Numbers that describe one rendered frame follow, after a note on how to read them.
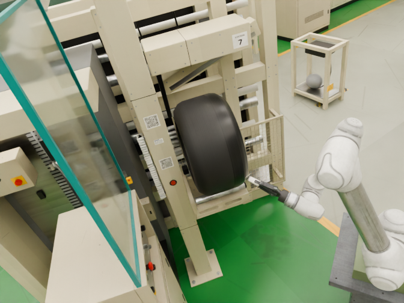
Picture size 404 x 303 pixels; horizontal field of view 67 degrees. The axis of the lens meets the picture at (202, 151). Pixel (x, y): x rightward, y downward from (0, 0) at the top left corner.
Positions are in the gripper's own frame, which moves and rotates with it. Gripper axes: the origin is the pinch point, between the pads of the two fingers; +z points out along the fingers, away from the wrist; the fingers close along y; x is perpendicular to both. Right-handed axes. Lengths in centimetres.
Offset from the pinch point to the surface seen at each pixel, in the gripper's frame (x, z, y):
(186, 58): 36, 63, -34
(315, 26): 434, 37, 285
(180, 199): -27, 37, 21
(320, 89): 221, -18, 182
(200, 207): -25.1, 22.8, 19.7
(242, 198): -6.4, 2.3, 21.3
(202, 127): 3.5, 35.1, -29.9
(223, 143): 1.6, 21.9, -26.8
